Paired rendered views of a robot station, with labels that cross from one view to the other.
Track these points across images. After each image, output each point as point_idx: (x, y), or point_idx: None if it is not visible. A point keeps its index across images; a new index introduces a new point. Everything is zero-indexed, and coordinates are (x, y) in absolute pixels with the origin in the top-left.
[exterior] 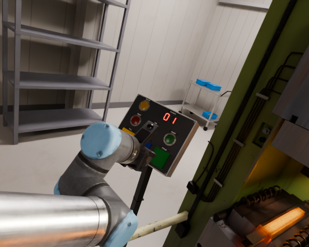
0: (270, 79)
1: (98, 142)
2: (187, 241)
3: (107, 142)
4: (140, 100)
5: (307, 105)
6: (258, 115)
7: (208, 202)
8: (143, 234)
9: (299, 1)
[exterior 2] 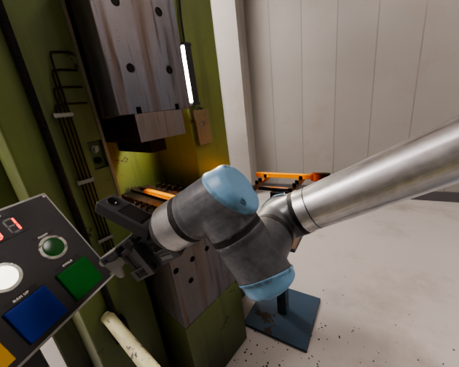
0: (55, 90)
1: (245, 183)
2: (132, 328)
3: (243, 175)
4: None
5: (138, 93)
6: (76, 138)
7: None
8: (154, 358)
9: None
